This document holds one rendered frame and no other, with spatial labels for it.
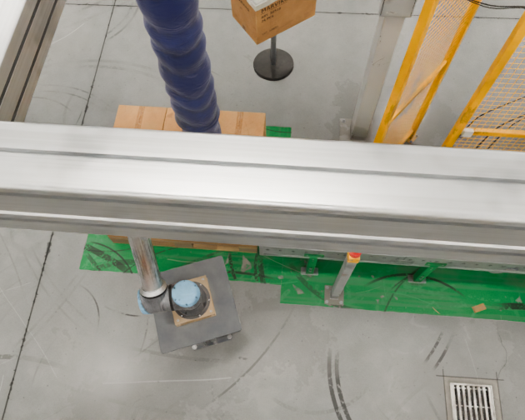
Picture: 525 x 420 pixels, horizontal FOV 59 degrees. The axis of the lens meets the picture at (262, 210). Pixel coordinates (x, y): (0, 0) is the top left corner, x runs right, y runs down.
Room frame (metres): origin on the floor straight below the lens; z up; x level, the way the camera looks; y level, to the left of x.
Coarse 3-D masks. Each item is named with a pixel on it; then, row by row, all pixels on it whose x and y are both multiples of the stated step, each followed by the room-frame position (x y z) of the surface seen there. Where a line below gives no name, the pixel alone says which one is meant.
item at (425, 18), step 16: (432, 0) 1.73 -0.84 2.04; (464, 0) 2.09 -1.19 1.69; (480, 0) 2.25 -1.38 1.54; (432, 16) 1.81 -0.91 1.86; (464, 16) 2.19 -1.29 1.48; (416, 32) 1.74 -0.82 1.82; (432, 32) 1.88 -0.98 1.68; (464, 32) 2.26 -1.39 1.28; (416, 48) 1.72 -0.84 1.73; (448, 48) 2.28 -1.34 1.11; (416, 64) 1.84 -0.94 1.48; (432, 64) 2.07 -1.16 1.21; (448, 64) 2.26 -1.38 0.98; (400, 80) 1.74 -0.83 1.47; (416, 80) 1.92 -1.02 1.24; (432, 80) 2.17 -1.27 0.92; (400, 96) 1.75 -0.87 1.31; (416, 96) 1.99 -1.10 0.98; (432, 96) 2.25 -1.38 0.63; (384, 112) 1.75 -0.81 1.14; (400, 112) 1.86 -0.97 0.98; (384, 128) 1.73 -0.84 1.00; (416, 128) 2.25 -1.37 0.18
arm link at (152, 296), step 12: (132, 240) 0.86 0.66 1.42; (144, 240) 0.86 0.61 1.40; (132, 252) 0.82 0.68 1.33; (144, 252) 0.81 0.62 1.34; (144, 264) 0.77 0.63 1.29; (156, 264) 0.78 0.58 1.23; (144, 276) 0.73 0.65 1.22; (156, 276) 0.73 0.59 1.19; (144, 288) 0.68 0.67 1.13; (156, 288) 0.68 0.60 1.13; (144, 300) 0.63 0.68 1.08; (156, 300) 0.62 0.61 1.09; (168, 300) 0.63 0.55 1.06; (144, 312) 0.57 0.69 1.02; (156, 312) 0.58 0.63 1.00
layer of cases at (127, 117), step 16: (128, 112) 2.30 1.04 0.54; (144, 112) 2.29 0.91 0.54; (160, 112) 2.28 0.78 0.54; (224, 112) 2.25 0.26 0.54; (240, 112) 2.24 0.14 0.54; (256, 112) 2.24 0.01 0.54; (144, 128) 2.14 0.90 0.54; (160, 128) 2.13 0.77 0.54; (176, 128) 2.12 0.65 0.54; (224, 128) 2.10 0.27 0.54; (240, 128) 2.09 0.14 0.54; (256, 128) 2.09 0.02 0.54; (176, 240) 1.33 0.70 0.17
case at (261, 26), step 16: (240, 0) 3.07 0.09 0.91; (256, 0) 2.93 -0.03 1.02; (272, 0) 2.95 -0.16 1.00; (288, 0) 3.03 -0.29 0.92; (304, 0) 3.11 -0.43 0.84; (240, 16) 3.09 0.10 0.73; (256, 16) 2.87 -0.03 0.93; (272, 16) 2.95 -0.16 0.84; (288, 16) 3.03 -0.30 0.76; (304, 16) 3.12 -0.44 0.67; (256, 32) 2.87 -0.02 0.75; (272, 32) 2.95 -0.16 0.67
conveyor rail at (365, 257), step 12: (264, 252) 1.09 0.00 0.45; (276, 252) 1.08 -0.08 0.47; (288, 252) 1.07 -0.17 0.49; (300, 252) 1.06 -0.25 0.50; (312, 252) 1.05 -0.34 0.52; (324, 252) 1.03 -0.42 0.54; (336, 252) 1.02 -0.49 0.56; (396, 264) 0.96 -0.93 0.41; (408, 264) 0.95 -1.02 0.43; (420, 264) 0.95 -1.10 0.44; (456, 264) 0.92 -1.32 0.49; (468, 264) 0.91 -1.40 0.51; (480, 264) 0.90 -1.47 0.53; (492, 264) 0.89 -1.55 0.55; (504, 264) 0.88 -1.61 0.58; (516, 264) 0.87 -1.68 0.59
